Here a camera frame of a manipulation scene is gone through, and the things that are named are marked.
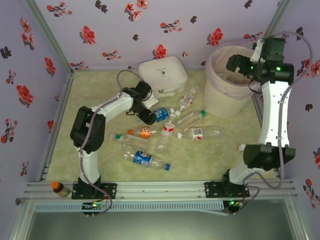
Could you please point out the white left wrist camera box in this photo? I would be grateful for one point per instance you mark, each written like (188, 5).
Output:
(151, 101)

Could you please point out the orange label bottle orange cap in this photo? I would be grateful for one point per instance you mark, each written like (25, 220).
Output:
(145, 132)

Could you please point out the aluminium frame leg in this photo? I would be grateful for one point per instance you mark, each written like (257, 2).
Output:
(20, 220)
(296, 220)

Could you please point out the blue label bottle white cap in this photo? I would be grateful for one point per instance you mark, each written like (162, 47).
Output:
(162, 113)

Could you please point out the Pepsi label bottle blue cap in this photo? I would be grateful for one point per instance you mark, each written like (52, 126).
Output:
(142, 159)

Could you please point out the large clear bottle green cap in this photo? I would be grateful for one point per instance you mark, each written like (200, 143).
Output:
(135, 141)

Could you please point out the brown bottle orange cap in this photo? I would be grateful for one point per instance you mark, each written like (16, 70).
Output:
(60, 191)

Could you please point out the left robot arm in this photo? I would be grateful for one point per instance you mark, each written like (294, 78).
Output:
(87, 130)

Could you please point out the aluminium frame post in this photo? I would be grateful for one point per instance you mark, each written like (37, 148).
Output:
(279, 15)
(47, 32)

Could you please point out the white case with pill print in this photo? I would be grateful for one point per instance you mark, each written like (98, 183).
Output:
(160, 72)

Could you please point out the aluminium front rail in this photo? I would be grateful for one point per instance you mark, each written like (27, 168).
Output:
(162, 190)

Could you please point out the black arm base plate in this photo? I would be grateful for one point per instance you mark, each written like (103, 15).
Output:
(110, 191)
(212, 190)

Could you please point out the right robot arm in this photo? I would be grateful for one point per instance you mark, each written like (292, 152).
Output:
(272, 120)

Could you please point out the green marbled table mat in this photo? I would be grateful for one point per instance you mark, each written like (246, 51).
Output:
(200, 160)

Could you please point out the slim clear bottle without label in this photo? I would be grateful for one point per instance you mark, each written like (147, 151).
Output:
(186, 117)

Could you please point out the white round waste bin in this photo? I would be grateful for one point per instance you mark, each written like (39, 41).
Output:
(220, 105)

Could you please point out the small controller board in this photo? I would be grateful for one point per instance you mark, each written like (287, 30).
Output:
(93, 206)
(234, 204)

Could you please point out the slim clear bottle green cap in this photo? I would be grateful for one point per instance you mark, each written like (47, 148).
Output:
(200, 116)

